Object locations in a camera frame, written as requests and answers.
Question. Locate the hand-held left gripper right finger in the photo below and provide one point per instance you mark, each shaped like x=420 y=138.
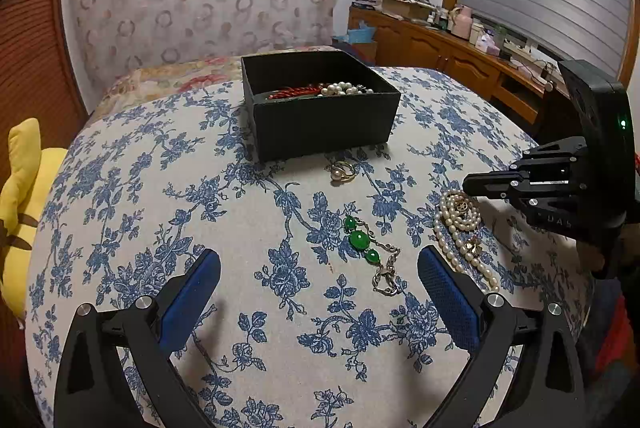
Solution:
x=447 y=303

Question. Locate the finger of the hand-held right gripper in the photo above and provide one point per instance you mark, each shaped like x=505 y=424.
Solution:
x=495 y=184

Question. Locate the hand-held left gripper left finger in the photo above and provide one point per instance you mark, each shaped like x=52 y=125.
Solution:
x=192 y=295

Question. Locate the black storage box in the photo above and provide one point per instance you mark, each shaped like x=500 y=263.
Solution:
x=320 y=128

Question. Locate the blue floral tablecloth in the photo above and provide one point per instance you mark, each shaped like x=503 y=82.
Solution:
x=200 y=208

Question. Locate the wooden sideboard cabinet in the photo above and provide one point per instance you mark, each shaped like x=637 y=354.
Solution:
x=440 y=53

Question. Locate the pink thermos jug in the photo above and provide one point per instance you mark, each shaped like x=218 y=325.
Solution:
x=462 y=21

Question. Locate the yellow plush toy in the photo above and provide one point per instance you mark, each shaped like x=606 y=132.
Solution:
x=25 y=218

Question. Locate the cardboard box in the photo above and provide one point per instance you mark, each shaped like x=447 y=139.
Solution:
x=407 y=8

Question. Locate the blue plastic bag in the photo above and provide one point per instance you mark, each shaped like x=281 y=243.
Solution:
x=357 y=33

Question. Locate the floral bed blanket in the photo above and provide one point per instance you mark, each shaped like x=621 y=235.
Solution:
x=165 y=81

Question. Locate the brown louvered wooden wardrobe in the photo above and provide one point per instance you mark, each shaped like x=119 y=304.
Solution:
x=30 y=33

